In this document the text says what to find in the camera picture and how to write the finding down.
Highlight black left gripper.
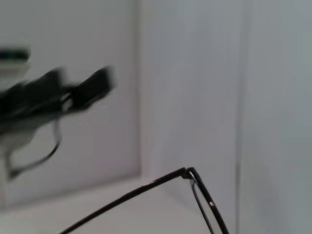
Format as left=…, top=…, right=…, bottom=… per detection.
left=0, top=65, right=117, bottom=137

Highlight black glasses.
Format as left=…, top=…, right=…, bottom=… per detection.
left=58, top=167, right=230, bottom=234

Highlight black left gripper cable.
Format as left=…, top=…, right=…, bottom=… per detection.
left=4, top=119, right=63, bottom=180

